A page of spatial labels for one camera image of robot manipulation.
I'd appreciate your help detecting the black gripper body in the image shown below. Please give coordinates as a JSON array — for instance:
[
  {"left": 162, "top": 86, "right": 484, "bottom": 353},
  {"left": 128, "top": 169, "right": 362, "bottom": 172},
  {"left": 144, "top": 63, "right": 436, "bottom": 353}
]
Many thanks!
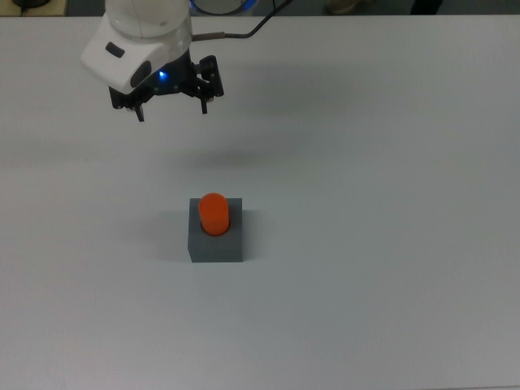
[{"left": 106, "top": 47, "right": 201, "bottom": 111}]

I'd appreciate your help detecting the orange cylinder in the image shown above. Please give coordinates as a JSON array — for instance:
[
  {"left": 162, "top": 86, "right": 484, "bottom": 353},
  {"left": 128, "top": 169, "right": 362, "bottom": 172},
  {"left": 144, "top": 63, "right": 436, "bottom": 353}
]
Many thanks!
[{"left": 197, "top": 192, "right": 232, "bottom": 238}]

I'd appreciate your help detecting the grey block with round hole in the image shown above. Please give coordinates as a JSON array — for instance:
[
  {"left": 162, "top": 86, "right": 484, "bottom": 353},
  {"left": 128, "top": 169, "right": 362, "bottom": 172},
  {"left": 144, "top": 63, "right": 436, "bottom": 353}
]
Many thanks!
[{"left": 187, "top": 197, "right": 245, "bottom": 264}]

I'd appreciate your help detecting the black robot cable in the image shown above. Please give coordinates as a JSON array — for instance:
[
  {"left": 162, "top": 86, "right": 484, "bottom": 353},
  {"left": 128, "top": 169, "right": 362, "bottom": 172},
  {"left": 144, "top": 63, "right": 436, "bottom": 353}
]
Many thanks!
[{"left": 191, "top": 0, "right": 294, "bottom": 42}]

